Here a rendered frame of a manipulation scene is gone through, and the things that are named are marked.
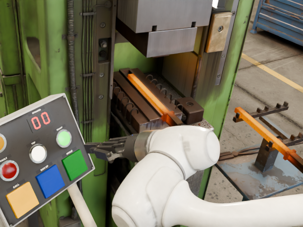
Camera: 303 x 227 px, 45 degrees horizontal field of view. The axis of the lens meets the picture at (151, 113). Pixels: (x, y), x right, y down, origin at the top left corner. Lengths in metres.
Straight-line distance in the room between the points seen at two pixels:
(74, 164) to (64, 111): 0.17
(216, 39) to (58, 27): 0.68
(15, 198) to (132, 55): 1.02
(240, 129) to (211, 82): 1.59
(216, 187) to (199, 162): 1.88
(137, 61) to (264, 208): 1.30
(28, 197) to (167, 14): 0.72
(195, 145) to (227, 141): 2.34
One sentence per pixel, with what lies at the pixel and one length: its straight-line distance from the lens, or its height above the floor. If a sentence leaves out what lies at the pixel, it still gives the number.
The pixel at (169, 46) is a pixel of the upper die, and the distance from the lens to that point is 1.33.
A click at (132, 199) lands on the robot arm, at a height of 1.30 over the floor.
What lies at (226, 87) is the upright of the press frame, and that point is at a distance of 1.85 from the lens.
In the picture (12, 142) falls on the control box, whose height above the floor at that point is 1.15.
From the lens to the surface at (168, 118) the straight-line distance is 1.48.
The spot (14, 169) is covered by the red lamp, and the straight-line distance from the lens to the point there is 1.11.
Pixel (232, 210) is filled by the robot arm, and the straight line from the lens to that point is 0.73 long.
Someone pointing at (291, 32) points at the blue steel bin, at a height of 0.22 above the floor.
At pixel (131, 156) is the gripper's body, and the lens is 0.94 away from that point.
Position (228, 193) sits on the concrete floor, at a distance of 2.66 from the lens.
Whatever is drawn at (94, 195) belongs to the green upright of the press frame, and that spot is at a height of 0.49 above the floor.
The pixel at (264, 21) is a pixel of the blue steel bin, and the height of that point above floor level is 0.21.
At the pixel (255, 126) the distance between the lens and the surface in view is 1.59.
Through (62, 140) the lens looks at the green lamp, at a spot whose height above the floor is 1.09.
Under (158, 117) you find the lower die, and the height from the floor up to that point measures 0.99.
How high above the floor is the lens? 1.83
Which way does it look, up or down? 34 degrees down
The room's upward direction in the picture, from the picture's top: 7 degrees clockwise
